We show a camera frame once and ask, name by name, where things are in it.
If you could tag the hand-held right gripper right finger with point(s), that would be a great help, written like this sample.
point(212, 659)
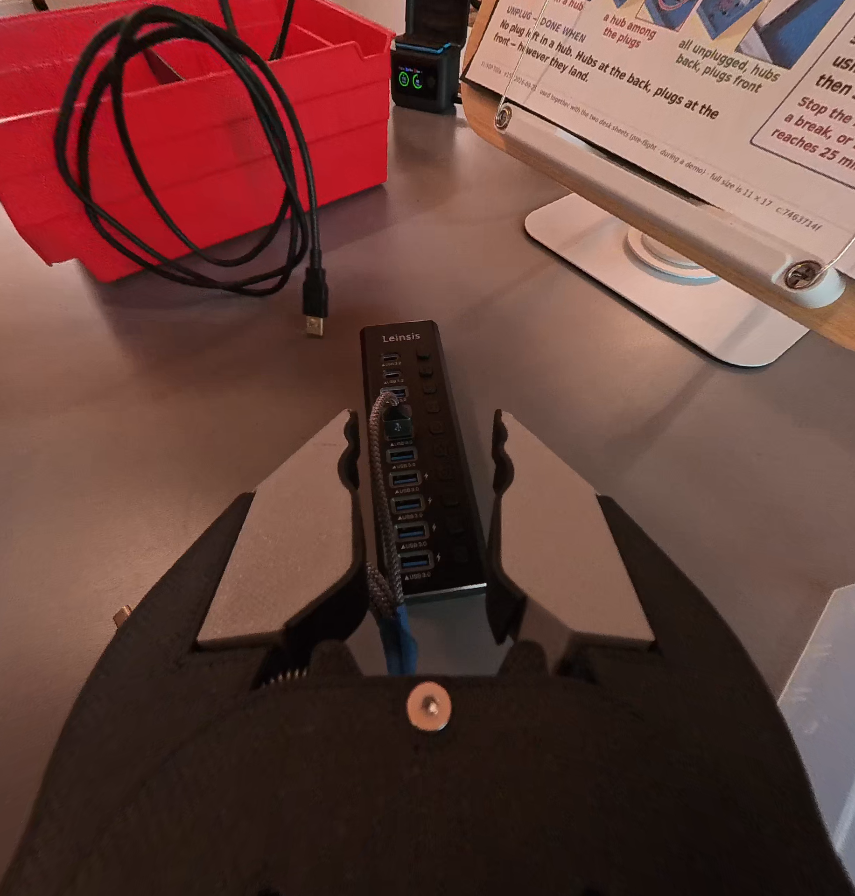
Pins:
point(574, 553)

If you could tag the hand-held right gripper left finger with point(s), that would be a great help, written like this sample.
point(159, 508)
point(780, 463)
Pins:
point(294, 553)

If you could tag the black multi-port usb hub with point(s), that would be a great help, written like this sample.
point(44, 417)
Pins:
point(445, 504)

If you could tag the red plastic bin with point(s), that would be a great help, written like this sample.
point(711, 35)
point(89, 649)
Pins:
point(343, 140)

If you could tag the clear plastic bin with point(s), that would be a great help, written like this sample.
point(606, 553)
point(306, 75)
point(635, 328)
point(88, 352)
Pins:
point(833, 700)

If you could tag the white stand base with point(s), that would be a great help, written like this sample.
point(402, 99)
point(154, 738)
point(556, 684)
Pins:
point(588, 245)

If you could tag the printed instruction sheet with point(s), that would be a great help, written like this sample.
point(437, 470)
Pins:
point(644, 105)

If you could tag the small black display device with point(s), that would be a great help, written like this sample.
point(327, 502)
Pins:
point(427, 80)

